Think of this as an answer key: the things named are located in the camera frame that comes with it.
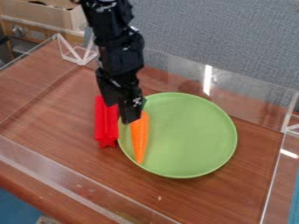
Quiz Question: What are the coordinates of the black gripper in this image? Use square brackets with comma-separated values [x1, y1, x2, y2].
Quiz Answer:
[79, 0, 146, 124]

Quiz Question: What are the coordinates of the orange toy carrot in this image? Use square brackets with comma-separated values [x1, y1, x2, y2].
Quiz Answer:
[130, 109, 150, 164]

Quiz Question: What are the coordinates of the green round plate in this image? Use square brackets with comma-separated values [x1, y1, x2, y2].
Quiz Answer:
[117, 92, 240, 179]

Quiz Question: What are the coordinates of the cardboard box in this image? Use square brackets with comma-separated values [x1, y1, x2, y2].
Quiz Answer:
[0, 0, 87, 31]

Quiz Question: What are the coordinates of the wooden shelf with knob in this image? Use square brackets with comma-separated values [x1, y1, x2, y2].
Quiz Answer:
[0, 15, 86, 47]

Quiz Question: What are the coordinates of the clear acrylic triangle bracket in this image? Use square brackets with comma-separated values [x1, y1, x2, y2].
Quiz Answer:
[58, 34, 99, 66]

